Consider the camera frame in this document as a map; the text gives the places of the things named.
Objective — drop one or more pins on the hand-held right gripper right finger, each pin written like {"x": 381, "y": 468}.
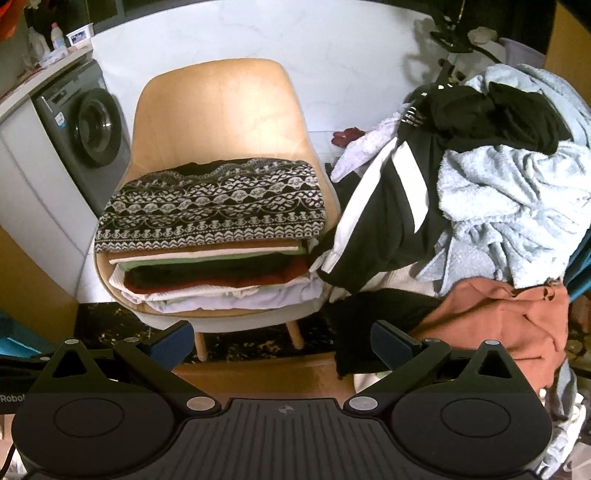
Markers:
{"x": 392, "y": 344}

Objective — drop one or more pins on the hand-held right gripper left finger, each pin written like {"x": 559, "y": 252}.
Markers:
{"x": 171, "y": 344}

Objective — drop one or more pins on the black white patterned sweater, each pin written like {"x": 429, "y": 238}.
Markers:
{"x": 207, "y": 212}

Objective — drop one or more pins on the stack of folded clothes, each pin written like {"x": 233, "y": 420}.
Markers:
{"x": 207, "y": 277}

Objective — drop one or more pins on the teal object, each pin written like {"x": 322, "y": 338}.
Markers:
{"x": 16, "y": 332}

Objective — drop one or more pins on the dark patterned rug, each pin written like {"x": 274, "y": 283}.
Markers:
{"x": 115, "y": 323}

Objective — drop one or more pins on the rust brown garment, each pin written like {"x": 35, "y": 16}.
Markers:
{"x": 498, "y": 318}

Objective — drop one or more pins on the black white striped jacket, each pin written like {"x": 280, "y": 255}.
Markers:
{"x": 392, "y": 221}

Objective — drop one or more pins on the light blue fleece robe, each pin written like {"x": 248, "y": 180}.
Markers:
{"x": 508, "y": 194}

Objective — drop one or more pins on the white satin garment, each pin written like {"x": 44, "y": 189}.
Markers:
{"x": 565, "y": 429}

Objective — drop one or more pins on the lavender fleece garment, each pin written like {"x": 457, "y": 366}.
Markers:
{"x": 364, "y": 147}

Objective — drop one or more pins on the dark red small cloth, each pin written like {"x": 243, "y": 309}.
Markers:
{"x": 348, "y": 136}

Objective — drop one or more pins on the beige wooden chair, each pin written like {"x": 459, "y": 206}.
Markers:
{"x": 217, "y": 115}

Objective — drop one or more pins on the grey washing machine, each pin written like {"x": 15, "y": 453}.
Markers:
{"x": 69, "y": 129}

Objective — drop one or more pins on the black garment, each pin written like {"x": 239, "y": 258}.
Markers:
{"x": 508, "y": 115}

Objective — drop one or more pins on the grey laundry basket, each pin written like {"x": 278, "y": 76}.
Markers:
{"x": 526, "y": 53}

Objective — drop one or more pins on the white bottle red cap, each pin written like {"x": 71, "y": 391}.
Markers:
{"x": 56, "y": 37}

